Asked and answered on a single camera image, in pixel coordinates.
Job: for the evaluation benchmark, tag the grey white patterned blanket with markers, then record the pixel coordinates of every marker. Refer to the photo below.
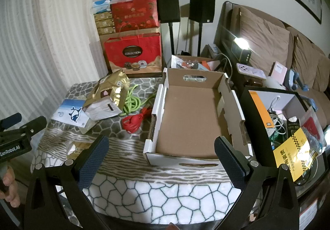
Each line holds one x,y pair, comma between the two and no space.
159,194

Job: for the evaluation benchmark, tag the red floral gift bag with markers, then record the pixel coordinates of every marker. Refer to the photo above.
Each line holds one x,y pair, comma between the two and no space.
134,13

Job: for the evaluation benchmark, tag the red chocolate collection box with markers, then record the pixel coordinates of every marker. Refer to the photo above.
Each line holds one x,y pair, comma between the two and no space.
134,52

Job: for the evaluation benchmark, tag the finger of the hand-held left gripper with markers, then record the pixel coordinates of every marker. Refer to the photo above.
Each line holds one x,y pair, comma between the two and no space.
11,119
36,124

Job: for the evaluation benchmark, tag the black speaker stand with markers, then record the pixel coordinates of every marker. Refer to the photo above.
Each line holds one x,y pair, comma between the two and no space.
171,39
199,39

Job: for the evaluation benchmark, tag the blue cloud print tissue pack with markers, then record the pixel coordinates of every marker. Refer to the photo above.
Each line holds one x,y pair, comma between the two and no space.
101,5

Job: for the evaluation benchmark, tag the small pink box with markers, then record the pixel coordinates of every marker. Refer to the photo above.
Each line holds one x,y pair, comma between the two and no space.
278,71

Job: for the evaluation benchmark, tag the red packet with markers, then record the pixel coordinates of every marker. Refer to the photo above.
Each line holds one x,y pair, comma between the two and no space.
313,124

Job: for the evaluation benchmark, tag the orange black box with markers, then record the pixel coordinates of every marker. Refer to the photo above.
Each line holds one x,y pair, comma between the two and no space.
261,110

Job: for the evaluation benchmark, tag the brown cardboard box of clutter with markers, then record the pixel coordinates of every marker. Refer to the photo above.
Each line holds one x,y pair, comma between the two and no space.
192,63

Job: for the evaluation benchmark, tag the white round device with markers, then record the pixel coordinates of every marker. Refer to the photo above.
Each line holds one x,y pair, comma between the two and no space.
274,82

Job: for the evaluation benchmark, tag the small gold box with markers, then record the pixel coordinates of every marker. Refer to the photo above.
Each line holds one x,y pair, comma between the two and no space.
77,151

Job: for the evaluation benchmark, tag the yellow black packet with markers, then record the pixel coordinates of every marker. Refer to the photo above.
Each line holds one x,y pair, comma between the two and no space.
296,152

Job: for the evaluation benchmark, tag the black speaker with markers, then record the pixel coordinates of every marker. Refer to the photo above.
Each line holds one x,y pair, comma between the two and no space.
202,7
168,7

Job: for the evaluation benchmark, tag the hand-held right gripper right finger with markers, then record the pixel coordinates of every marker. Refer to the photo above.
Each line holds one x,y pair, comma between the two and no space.
229,165

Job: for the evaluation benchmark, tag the blue white tissue pack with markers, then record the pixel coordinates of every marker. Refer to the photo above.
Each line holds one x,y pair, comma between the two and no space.
71,114

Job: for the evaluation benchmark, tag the white cardboard box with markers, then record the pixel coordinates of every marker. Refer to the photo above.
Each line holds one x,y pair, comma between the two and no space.
190,121

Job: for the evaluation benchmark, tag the gold foil bag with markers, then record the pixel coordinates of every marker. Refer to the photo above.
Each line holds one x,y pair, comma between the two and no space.
108,96

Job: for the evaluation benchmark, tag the blue plastic holder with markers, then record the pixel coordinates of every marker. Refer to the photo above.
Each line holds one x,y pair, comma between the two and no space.
296,79

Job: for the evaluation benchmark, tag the white curtain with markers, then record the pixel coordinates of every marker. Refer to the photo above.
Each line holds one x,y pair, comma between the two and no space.
38,52

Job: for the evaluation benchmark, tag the brown sofa pillow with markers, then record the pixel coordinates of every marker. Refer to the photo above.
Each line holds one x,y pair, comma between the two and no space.
265,36
308,62

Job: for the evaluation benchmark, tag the black storage box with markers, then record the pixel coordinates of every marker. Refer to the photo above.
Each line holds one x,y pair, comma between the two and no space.
254,126

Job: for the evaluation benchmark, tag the gold flat box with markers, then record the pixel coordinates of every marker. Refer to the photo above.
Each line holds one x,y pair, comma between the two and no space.
105,23
106,30
103,16

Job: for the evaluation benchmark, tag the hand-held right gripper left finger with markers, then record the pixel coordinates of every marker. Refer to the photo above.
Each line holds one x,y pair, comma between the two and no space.
94,164

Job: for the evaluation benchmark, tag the brown sofa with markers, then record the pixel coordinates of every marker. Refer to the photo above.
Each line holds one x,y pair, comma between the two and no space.
317,96

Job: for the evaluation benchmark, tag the bright desk lamp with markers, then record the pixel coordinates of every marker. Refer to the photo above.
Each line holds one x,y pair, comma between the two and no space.
241,48

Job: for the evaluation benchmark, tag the white purple phone box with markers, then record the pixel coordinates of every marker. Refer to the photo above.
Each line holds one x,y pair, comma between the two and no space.
250,71

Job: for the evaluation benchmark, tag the person's left hand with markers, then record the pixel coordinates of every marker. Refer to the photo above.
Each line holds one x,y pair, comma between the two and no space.
11,183

